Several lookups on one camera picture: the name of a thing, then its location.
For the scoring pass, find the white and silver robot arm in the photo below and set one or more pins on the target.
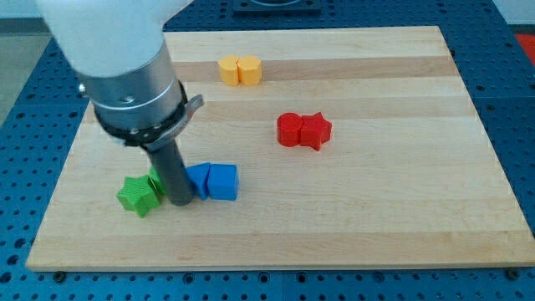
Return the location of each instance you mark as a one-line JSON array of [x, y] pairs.
[[118, 51]]

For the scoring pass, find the blue cube block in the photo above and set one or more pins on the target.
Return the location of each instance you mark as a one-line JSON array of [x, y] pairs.
[[223, 182]]

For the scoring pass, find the yellow heart block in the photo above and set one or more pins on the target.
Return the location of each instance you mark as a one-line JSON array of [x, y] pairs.
[[228, 70]]

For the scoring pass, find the blue triangle block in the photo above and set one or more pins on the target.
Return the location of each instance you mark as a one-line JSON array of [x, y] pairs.
[[198, 176]]

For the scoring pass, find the wooden board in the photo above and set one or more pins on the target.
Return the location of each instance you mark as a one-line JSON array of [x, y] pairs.
[[409, 178]]

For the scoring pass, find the green star block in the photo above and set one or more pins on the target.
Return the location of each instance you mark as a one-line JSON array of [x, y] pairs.
[[138, 195]]

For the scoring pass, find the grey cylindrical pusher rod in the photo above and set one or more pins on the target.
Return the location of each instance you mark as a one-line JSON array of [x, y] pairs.
[[171, 170]]

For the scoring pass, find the red cylinder block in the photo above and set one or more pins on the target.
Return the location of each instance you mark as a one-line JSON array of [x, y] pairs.
[[289, 128]]

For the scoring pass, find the red object at edge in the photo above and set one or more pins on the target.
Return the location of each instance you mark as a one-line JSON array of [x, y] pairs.
[[527, 42]]

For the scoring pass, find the green circle block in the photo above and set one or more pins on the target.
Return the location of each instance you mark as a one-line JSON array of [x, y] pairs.
[[156, 182]]

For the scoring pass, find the red star block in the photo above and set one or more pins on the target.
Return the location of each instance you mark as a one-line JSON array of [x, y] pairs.
[[315, 131]]

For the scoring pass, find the yellow hexagon block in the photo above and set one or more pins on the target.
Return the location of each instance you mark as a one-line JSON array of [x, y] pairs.
[[249, 70]]

